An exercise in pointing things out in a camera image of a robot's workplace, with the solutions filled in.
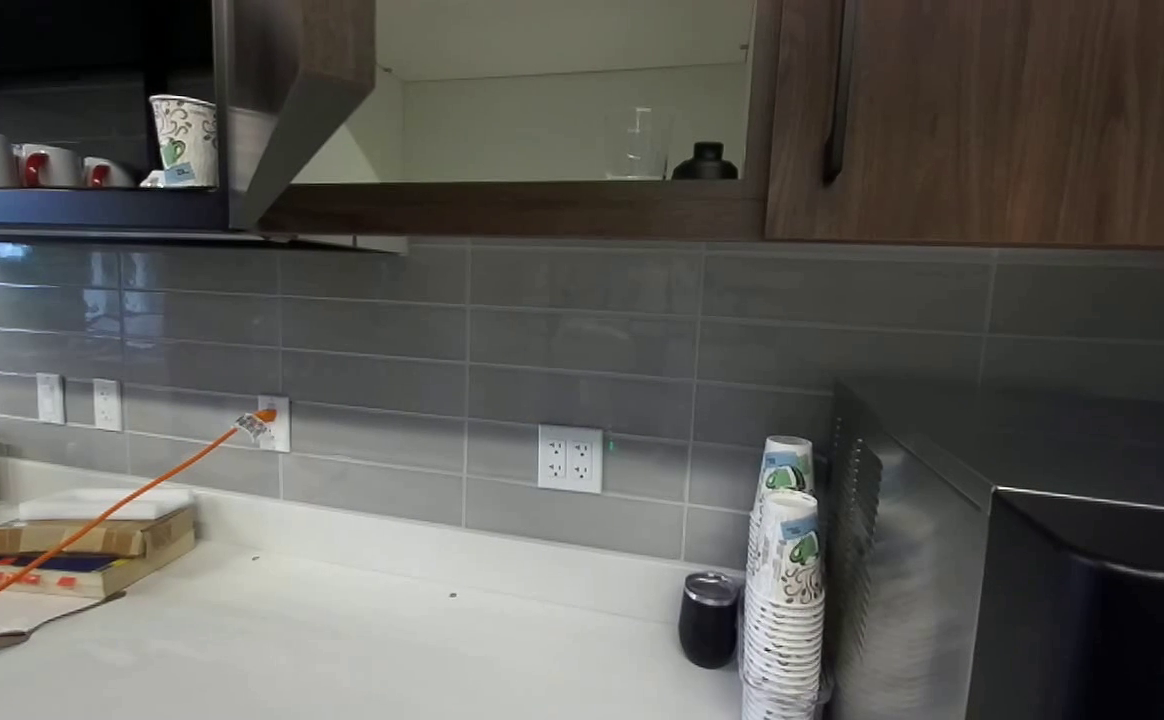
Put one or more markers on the wooden cabinet door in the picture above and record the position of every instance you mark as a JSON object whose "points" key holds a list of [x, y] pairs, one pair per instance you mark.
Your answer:
{"points": [[284, 76], [974, 120]]}

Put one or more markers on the black bottle in cabinet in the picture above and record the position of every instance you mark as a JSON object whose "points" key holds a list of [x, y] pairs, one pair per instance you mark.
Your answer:
{"points": [[705, 162]]}

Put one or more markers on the clear glass in cabinet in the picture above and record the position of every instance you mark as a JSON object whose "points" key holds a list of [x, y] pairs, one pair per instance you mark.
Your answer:
{"points": [[643, 147]]}

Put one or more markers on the dark open shelf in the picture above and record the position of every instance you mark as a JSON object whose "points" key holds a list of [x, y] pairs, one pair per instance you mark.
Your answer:
{"points": [[160, 216]]}

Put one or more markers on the white double power outlet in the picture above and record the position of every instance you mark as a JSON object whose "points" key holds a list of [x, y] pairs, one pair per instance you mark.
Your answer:
{"points": [[568, 457]]}

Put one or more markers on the patterned paper cup stack rear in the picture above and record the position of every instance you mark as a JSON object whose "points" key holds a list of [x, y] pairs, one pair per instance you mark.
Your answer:
{"points": [[787, 464]]}

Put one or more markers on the patterned paper cup stack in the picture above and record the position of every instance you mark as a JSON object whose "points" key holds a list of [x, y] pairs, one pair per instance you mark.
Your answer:
{"points": [[783, 608], [787, 464]]}

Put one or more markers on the black tumbler with lid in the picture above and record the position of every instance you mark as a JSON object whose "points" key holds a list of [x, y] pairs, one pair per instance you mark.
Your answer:
{"points": [[710, 618]]}

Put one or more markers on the white outlet with orange plug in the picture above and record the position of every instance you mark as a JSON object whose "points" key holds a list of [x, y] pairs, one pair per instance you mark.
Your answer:
{"points": [[273, 414]]}

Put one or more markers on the patterned paper cup stack front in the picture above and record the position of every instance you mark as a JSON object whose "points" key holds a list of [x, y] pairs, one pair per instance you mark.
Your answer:
{"points": [[783, 608]]}

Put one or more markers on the stainless steel microwave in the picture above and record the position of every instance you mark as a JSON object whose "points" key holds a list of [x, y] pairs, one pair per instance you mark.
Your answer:
{"points": [[994, 552]]}

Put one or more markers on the floral paper cup on shelf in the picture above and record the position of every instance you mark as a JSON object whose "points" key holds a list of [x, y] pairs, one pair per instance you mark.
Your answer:
{"points": [[186, 139]]}

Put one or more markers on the upper flat cardboard box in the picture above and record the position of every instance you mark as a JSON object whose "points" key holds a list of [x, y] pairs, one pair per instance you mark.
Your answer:
{"points": [[130, 535]]}

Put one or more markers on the flat cardboard box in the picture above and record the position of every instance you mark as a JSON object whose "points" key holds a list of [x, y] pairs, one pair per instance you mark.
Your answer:
{"points": [[130, 535], [96, 579]]}

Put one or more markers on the lower flat cardboard box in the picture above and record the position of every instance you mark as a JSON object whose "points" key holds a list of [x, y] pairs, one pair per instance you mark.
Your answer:
{"points": [[96, 579]]}

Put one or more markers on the white light switch right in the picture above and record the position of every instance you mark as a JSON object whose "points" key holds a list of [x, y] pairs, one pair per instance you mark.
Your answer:
{"points": [[104, 406]]}

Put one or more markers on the white light switch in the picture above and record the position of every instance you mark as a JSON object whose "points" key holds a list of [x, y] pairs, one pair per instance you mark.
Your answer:
{"points": [[49, 399], [104, 406]]}

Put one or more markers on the white mug red handle right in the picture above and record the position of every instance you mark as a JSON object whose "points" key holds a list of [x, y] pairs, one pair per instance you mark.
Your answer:
{"points": [[104, 175]]}

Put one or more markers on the white light switch left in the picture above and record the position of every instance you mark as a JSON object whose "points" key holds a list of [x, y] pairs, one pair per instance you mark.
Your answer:
{"points": [[49, 399]]}

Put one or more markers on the white mug red handle middle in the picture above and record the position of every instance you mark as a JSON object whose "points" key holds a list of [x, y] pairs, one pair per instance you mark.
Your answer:
{"points": [[46, 166]]}

